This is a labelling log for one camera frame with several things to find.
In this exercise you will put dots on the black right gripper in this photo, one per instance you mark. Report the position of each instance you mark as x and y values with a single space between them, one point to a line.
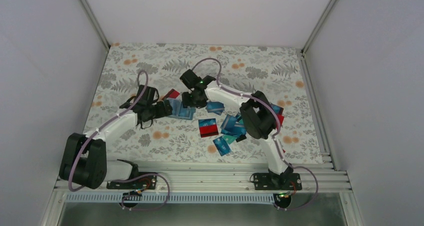
186 102

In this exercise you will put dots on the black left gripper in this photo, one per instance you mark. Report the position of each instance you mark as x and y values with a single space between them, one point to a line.
161 111

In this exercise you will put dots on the teal leather card holder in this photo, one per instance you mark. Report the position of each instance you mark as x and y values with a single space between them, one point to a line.
186 113

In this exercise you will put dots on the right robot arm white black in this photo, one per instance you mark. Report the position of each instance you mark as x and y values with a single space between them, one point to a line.
259 119

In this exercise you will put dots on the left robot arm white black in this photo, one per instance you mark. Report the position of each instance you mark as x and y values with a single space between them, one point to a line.
85 160

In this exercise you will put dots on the blue card stack upper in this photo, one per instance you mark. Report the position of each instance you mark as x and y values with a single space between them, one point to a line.
215 107

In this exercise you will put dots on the red card upper left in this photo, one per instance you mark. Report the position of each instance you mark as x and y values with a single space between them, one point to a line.
173 94

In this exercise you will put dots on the blue card middle right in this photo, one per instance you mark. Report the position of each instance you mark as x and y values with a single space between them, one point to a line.
230 126

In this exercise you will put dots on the teal card centre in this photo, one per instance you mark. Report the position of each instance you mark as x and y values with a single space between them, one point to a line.
229 139

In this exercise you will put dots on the small black card piece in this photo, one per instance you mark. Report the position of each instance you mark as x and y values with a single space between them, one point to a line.
241 138

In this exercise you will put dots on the blue card far right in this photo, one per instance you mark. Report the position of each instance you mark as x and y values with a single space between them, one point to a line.
277 109

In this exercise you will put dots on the red card far right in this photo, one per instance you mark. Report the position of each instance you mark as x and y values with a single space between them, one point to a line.
280 119

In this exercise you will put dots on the floral patterned table mat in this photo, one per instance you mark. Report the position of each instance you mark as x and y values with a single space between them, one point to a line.
274 71

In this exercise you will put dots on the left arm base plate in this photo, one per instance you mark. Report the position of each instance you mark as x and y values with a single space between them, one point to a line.
148 181

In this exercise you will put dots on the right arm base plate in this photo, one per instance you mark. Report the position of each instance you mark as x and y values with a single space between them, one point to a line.
268 181

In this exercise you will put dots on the grey cable duct front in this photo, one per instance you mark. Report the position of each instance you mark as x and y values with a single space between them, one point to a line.
174 197

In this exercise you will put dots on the aluminium frame post left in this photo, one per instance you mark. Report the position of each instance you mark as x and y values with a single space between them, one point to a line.
94 22

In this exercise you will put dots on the aluminium frame post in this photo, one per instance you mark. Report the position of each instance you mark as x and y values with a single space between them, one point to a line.
320 23
94 22

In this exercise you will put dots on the aluminium rail base front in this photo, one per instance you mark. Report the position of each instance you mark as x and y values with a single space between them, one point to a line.
235 177

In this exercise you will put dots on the aluminium frame post right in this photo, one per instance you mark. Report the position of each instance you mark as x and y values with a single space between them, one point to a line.
320 23

